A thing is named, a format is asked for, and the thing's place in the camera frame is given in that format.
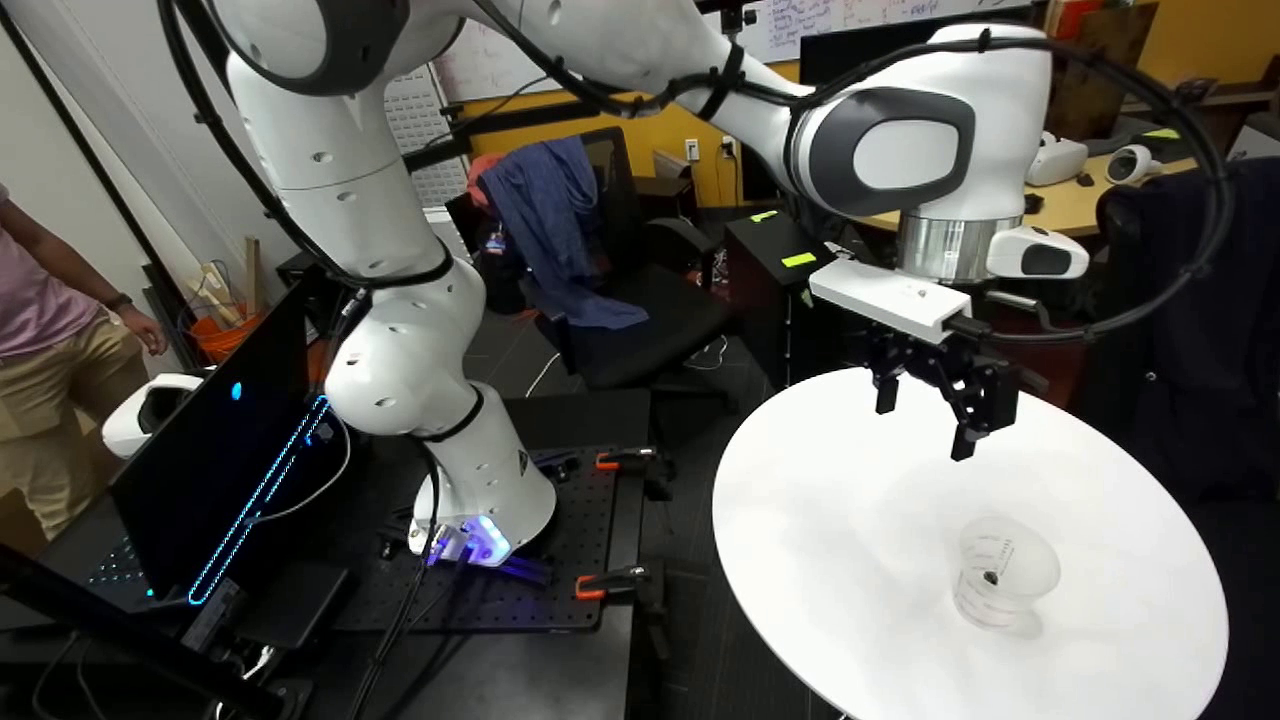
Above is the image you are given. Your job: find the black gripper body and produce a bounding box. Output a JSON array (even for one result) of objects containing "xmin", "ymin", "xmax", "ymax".
[{"xmin": 865, "ymin": 329, "xmax": 1021, "ymax": 433}]

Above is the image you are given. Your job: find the black chair foreground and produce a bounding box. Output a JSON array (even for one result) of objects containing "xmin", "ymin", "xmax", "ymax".
[{"xmin": 1081, "ymin": 157, "xmax": 1280, "ymax": 720}]

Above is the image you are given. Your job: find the round wooden desk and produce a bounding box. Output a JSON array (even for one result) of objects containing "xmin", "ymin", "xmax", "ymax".
[{"xmin": 851, "ymin": 157, "xmax": 1194, "ymax": 242}]

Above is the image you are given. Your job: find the black computer tower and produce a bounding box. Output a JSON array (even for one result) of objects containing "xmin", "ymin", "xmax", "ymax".
[{"xmin": 725, "ymin": 209, "xmax": 847, "ymax": 390}]

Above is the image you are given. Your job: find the blue jacket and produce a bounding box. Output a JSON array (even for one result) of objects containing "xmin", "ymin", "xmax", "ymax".
[{"xmin": 478, "ymin": 138, "xmax": 649, "ymax": 331}]

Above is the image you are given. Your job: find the white VR headset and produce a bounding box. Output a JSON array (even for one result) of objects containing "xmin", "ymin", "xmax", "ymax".
[{"xmin": 1029, "ymin": 131, "xmax": 1088, "ymax": 188}]

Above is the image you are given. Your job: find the black laptop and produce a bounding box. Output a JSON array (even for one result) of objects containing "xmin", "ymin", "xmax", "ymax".
[{"xmin": 48, "ymin": 296, "xmax": 344, "ymax": 611}]

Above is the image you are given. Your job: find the black office chair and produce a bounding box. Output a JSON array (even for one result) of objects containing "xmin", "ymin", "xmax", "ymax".
[{"xmin": 540, "ymin": 127, "xmax": 727, "ymax": 390}]

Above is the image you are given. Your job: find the orange black clamp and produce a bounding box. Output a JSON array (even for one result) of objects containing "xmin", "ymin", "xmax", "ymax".
[
  {"xmin": 592, "ymin": 445, "xmax": 658, "ymax": 478},
  {"xmin": 572, "ymin": 565, "xmax": 652, "ymax": 603}
]

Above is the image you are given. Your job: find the round white table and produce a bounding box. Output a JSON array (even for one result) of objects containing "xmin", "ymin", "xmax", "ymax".
[{"xmin": 712, "ymin": 369, "xmax": 1228, "ymax": 720}]

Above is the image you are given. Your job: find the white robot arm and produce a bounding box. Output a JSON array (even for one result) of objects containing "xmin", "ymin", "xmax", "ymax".
[{"xmin": 198, "ymin": 0, "xmax": 1051, "ymax": 570}]

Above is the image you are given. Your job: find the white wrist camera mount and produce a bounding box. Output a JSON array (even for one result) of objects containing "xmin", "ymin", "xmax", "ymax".
[{"xmin": 808, "ymin": 260, "xmax": 973, "ymax": 343}]

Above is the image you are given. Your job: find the orange black clamp near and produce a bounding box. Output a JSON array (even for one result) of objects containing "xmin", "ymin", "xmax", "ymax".
[{"xmin": 572, "ymin": 565, "xmax": 652, "ymax": 603}]

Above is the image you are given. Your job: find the person in pink shirt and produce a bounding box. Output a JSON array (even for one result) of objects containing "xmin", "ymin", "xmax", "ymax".
[{"xmin": 0, "ymin": 188, "xmax": 162, "ymax": 541}]

